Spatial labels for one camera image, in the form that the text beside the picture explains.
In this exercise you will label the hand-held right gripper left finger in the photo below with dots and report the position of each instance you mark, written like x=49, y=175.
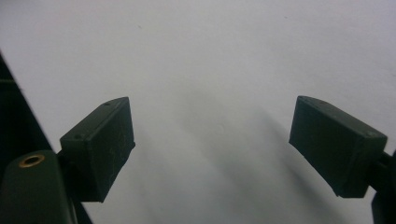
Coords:
x=99, y=149

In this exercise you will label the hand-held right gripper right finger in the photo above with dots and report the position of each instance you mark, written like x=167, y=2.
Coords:
x=336, y=146

